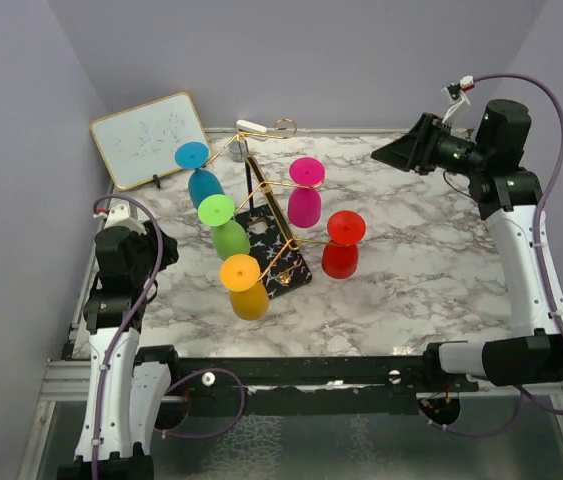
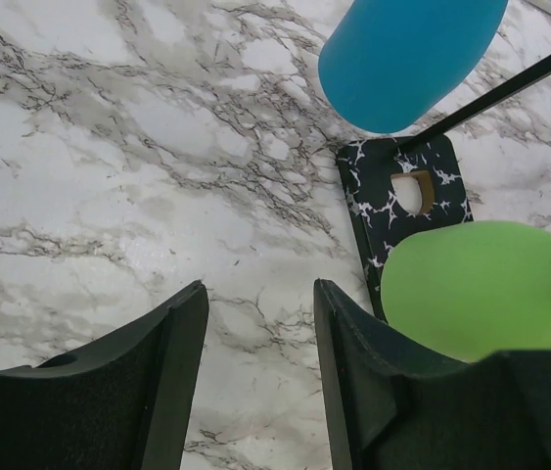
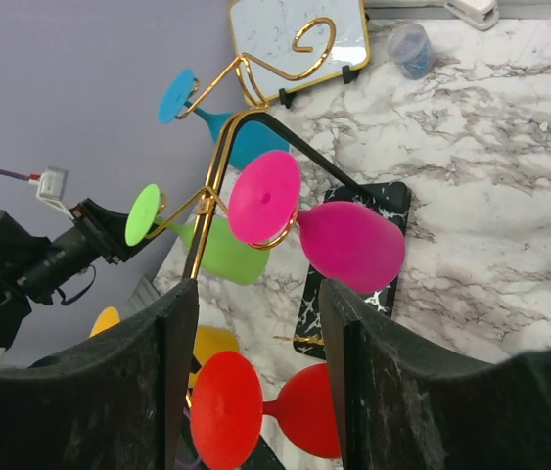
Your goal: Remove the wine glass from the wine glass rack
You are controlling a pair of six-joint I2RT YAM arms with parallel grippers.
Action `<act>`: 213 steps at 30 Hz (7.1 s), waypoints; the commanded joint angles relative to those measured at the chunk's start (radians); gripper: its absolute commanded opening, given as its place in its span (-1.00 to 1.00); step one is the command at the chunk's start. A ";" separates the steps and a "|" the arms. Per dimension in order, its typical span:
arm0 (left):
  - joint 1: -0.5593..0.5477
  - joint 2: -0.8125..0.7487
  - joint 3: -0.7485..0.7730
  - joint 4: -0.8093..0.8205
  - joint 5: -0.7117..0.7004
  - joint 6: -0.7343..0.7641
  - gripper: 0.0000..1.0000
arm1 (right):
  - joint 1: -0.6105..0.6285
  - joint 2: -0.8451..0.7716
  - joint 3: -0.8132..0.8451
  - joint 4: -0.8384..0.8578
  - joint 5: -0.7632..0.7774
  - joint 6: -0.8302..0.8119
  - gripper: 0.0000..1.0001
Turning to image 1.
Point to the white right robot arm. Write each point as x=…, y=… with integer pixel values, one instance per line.
x=507, y=196

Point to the small framed whiteboard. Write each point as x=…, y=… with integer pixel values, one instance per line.
x=139, y=144

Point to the blue wine glass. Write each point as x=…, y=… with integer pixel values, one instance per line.
x=202, y=183

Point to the white marker eraser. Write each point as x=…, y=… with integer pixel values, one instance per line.
x=250, y=127

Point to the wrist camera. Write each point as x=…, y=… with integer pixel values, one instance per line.
x=456, y=96
x=120, y=214

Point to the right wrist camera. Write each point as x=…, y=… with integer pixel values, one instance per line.
x=456, y=96

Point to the gold wire glass rack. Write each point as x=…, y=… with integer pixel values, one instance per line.
x=284, y=129

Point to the green wine glass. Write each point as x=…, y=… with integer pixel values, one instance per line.
x=228, y=236

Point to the red wine glass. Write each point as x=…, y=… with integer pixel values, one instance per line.
x=341, y=255

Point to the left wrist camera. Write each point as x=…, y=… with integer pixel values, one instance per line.
x=120, y=214

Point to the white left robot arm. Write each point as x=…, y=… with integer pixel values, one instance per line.
x=126, y=381

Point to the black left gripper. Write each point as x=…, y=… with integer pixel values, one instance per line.
x=169, y=252

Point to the black front mounting bar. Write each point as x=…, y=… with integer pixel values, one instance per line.
x=288, y=386

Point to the orange wine glass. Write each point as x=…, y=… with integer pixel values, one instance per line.
x=240, y=275

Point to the black patterned rack base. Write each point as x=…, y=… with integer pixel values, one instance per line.
x=272, y=241

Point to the magenta wine glass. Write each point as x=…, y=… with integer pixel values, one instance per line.
x=304, y=203

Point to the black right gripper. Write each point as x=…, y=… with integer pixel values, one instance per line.
x=416, y=153

